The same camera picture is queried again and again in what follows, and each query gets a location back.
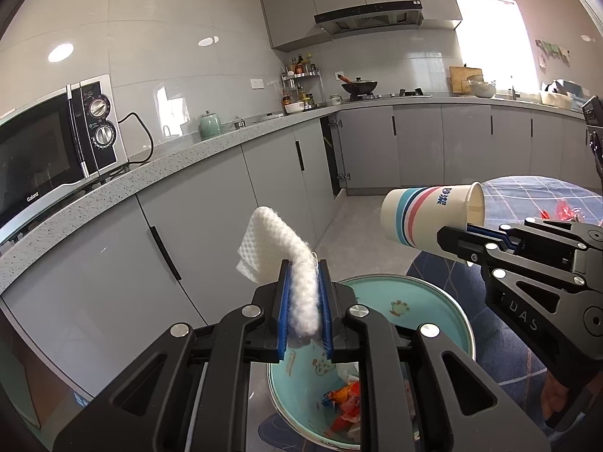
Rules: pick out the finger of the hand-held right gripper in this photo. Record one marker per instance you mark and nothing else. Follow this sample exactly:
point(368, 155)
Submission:
point(457, 242)
point(556, 235)

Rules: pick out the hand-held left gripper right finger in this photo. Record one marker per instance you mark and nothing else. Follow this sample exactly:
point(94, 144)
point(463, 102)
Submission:
point(326, 310)

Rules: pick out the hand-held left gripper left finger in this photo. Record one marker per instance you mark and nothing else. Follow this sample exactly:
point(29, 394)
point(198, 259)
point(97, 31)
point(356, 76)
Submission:
point(282, 310)

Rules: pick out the red plastic bag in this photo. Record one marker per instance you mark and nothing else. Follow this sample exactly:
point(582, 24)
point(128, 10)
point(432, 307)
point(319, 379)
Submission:
point(563, 209)

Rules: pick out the striped paper cup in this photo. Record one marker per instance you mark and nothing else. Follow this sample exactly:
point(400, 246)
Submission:
point(424, 216)

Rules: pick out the teal trash bin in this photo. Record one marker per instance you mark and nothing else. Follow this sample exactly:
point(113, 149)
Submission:
point(424, 301)

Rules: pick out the white foam pad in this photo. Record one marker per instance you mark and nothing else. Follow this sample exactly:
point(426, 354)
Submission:
point(273, 235)

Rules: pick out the black device on stand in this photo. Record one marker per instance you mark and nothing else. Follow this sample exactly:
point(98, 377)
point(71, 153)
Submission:
point(593, 113)

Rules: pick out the white dish basket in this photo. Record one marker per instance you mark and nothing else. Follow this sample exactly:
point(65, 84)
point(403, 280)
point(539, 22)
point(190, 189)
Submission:
point(556, 98)

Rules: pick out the sink faucet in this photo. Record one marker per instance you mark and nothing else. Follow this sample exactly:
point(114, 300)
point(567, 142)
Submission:
point(513, 89)

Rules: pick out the metal bowl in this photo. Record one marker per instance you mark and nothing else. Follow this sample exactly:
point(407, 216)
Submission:
point(480, 88)

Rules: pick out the gas stove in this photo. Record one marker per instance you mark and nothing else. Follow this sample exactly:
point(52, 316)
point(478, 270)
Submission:
point(391, 95)

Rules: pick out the wooden cutting board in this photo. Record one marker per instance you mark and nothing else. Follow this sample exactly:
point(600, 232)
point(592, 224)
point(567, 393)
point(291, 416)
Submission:
point(459, 77)

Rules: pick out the black wok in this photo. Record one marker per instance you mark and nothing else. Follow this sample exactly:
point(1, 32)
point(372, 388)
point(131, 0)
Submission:
point(360, 87)

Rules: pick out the small glass jar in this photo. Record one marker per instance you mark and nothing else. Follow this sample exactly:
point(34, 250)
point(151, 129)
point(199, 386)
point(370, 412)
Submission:
point(335, 99)

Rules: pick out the small metal cup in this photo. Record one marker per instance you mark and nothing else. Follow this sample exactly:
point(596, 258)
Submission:
point(239, 124)

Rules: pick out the green ceramic teapot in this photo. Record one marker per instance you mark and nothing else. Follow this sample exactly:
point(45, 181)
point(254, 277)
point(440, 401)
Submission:
point(210, 125)

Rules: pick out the white bowl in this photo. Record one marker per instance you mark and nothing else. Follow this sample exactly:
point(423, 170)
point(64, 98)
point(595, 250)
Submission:
point(294, 107)

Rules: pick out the bright window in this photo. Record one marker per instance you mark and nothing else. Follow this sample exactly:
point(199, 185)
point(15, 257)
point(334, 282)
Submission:
point(494, 33)

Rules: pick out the metal spice rack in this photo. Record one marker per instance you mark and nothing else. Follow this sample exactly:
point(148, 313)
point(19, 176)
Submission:
point(301, 84)

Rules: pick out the group of condiment bottles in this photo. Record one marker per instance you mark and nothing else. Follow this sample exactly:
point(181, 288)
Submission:
point(299, 63)

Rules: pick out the black range hood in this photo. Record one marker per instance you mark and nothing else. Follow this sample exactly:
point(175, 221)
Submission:
point(370, 16)

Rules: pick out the silver black microwave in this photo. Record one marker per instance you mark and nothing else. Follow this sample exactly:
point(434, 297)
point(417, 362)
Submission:
point(37, 165)

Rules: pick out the grey upper cabinets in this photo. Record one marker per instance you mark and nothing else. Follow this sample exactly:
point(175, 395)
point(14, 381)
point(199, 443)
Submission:
point(292, 4)

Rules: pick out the wall hooks with cloths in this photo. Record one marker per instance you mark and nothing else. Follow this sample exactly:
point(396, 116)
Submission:
point(553, 52)

